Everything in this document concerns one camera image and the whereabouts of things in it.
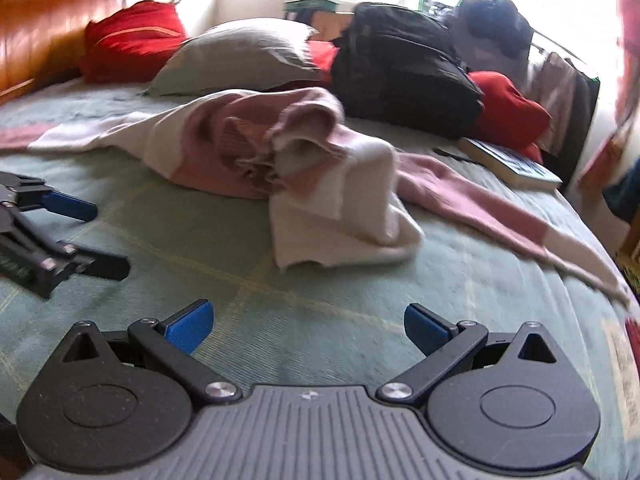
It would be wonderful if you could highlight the metal clothes rack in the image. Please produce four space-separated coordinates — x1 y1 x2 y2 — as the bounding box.
415 0 601 171

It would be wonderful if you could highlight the beige hanging shirt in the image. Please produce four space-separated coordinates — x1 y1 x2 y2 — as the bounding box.
525 50 576 156

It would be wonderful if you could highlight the red patterned bed sheet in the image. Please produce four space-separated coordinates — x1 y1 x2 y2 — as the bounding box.
602 317 640 411

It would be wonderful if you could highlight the dark garment on chair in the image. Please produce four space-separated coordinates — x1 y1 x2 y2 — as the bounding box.
602 160 640 222

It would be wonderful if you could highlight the wooden headboard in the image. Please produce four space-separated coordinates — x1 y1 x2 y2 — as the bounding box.
0 0 146 106

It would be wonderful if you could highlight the dark bundle on rack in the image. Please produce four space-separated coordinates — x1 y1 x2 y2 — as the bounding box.
457 0 533 61

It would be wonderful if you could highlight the red pillow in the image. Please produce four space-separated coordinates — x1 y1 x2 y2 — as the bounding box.
80 0 187 85

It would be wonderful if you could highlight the grey pillow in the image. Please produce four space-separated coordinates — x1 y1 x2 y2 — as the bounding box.
142 17 321 97

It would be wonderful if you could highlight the brown cardboard box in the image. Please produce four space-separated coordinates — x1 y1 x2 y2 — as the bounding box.
317 10 357 42

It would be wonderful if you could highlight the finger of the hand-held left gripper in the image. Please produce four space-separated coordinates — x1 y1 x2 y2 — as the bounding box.
0 171 98 223
0 210 131 299

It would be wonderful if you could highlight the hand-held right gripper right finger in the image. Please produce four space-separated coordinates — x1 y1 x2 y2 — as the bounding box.
376 303 571 406

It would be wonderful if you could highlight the green box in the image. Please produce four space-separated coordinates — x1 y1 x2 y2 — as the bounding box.
285 0 342 14

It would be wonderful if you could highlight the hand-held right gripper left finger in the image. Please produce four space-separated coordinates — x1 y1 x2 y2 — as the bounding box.
47 299 242 407

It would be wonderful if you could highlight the dark hanging garment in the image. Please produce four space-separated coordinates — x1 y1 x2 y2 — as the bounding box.
570 67 601 171

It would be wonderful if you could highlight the black backpack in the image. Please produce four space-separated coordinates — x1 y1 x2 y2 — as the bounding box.
330 2 485 140

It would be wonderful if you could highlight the orange patterned curtain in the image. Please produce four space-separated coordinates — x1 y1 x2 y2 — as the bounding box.
575 0 640 186

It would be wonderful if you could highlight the blue cover book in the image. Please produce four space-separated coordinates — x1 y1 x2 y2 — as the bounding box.
457 137 565 192

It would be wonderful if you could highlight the green plaid bedspread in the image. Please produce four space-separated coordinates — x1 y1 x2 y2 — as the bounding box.
0 77 640 480

